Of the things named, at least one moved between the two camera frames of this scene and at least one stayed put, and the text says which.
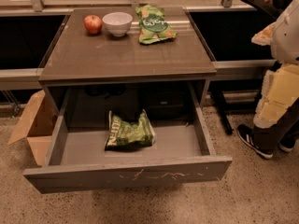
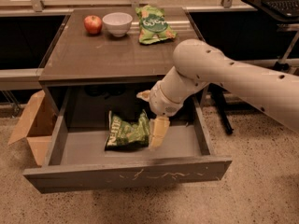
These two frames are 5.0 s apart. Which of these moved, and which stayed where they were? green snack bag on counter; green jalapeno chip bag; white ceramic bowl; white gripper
Moved: white gripper
Stayed: green snack bag on counter; white ceramic bowl; green jalapeno chip bag
